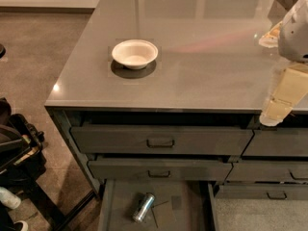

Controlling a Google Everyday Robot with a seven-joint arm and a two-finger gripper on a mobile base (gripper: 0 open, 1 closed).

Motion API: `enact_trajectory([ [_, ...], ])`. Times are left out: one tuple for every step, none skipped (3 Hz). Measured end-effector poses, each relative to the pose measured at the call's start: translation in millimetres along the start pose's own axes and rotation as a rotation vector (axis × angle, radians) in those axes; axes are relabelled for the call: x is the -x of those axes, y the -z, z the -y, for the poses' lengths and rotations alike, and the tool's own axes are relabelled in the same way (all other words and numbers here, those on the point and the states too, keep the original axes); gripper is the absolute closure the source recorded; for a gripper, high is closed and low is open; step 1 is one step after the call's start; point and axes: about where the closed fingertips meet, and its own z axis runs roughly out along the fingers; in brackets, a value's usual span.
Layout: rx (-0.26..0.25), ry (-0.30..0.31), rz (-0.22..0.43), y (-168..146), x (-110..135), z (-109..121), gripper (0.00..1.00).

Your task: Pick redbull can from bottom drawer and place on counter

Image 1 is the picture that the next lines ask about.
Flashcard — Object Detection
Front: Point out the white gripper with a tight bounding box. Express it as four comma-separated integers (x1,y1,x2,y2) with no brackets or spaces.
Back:
259,0,308,127

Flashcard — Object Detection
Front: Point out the silver blue redbull can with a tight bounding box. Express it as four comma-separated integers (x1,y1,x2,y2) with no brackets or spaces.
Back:
132,192,155,223

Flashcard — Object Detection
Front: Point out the top right grey drawer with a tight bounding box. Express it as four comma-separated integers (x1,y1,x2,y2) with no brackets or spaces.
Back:
244,128,308,157

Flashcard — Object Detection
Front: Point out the grey drawer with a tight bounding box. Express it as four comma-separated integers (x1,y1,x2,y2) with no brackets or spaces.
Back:
88,158,232,181
70,125,253,155
227,161,308,182
244,128,308,157
216,184,308,200

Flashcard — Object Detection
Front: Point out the middle right grey drawer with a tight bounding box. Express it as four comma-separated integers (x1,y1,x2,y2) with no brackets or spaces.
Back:
227,161,308,182

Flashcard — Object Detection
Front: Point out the grey cabinet with counter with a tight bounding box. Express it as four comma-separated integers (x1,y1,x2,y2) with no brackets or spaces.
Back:
45,0,307,191

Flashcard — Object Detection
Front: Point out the bottom right grey drawer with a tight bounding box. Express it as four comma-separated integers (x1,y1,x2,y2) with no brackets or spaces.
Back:
216,184,308,200

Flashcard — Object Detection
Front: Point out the open bottom left drawer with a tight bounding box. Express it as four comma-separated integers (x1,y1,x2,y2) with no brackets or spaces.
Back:
98,180,218,231

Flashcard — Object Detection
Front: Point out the top left grey drawer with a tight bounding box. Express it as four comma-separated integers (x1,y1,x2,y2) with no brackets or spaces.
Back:
70,125,253,155

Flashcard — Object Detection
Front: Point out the middle left grey drawer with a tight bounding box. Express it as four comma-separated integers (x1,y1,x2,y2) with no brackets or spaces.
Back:
88,158,232,181

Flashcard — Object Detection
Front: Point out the white paper bowl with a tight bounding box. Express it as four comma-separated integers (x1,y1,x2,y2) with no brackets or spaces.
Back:
112,39,158,69

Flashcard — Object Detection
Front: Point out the black cart with items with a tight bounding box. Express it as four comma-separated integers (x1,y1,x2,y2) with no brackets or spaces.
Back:
0,97,95,231

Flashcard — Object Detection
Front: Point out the white shoe lower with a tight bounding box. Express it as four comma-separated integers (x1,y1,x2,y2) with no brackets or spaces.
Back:
13,220,29,231

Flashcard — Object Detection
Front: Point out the white shoe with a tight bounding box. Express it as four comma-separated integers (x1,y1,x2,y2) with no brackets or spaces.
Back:
13,220,29,231
0,187,21,209

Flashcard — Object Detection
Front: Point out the white shoe upper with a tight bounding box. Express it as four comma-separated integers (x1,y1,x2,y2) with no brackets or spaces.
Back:
0,187,21,209

